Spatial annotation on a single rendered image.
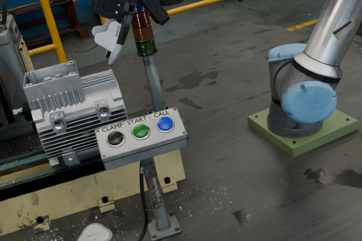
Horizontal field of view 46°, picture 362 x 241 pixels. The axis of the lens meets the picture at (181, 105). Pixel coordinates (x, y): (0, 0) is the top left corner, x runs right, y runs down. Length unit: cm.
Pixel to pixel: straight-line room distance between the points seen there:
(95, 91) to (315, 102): 50
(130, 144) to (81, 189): 30
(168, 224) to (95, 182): 22
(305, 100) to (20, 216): 72
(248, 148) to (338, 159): 24
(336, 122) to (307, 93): 29
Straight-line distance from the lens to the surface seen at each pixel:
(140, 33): 130
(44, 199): 110
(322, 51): 98
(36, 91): 99
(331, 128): 123
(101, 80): 101
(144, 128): 83
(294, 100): 98
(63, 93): 99
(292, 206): 102
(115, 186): 110
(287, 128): 118
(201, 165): 117
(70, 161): 102
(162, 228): 99
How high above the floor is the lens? 147
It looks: 27 degrees down
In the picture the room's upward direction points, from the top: 11 degrees counter-clockwise
